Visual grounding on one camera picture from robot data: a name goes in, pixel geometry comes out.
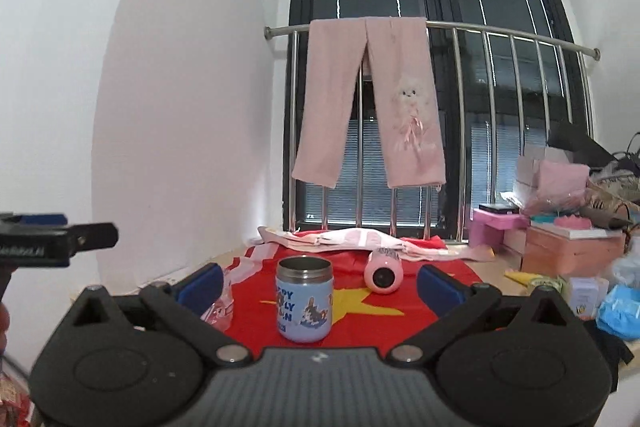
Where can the pink plastic stool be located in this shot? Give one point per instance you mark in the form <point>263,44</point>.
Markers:
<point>492,227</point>

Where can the red snack packet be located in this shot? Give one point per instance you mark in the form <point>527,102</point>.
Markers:
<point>11,394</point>

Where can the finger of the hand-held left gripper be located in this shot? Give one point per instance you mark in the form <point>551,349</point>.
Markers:
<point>95,237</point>

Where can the person's left hand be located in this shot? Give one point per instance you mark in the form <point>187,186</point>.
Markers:
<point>3,324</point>

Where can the teal book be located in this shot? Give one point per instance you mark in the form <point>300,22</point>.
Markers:
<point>545,221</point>

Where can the clear plastic bag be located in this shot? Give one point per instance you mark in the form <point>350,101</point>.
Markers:
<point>627,269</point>

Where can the pink round camera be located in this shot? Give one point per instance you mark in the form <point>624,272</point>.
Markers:
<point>383,272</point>

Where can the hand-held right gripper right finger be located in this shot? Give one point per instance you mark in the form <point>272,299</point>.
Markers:
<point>439,290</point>

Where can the blue cartoon steel cup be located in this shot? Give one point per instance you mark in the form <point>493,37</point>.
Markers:
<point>304,302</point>

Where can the pink wrapped bundle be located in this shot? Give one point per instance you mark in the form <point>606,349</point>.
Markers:
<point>560,182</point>

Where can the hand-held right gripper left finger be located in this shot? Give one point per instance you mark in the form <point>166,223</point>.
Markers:
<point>201,291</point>

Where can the patterned bag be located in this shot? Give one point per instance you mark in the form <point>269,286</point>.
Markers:
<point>612,197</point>

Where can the black cloth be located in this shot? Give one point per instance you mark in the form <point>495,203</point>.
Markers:
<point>611,357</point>

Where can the pink pants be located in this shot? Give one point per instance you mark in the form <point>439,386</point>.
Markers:
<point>410,107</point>

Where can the white pink striped cloth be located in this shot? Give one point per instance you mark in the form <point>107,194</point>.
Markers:
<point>345,241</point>

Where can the small white box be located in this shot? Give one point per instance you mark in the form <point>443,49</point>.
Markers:
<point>586,298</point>

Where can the red cloth with yellow star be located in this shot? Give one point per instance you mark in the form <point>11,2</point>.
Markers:
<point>370,307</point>

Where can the black flat panel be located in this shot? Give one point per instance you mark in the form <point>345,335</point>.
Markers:
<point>580,142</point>

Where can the flat black box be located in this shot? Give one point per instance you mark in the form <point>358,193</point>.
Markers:
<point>497,208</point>

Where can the blue plastic packet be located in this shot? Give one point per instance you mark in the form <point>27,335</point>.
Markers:
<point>620,312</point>

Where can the clear plastic bottle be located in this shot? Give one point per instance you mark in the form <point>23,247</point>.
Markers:
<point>220,309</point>

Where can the white cardboard box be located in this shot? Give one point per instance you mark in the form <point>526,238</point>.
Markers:
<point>532,159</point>

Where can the steel railing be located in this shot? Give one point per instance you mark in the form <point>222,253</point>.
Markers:
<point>500,32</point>

